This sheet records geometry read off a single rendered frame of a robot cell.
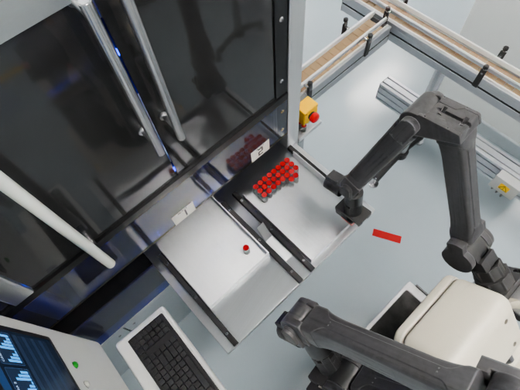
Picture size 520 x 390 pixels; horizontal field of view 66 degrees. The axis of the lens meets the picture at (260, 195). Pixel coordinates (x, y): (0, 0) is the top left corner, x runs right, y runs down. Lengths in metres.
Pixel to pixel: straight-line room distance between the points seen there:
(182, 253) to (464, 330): 0.91
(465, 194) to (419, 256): 1.51
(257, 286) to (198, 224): 0.31
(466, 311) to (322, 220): 0.66
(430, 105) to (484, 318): 0.42
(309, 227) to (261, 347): 0.96
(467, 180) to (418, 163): 1.78
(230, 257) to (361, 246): 1.14
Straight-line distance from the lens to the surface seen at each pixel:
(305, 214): 1.44
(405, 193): 2.57
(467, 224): 1.01
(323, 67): 1.71
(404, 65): 3.17
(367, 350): 0.73
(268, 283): 1.36
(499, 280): 1.13
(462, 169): 0.90
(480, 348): 0.91
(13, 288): 1.14
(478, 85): 1.91
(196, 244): 1.43
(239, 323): 1.34
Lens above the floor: 2.20
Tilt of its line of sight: 63 degrees down
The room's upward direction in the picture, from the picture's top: 7 degrees counter-clockwise
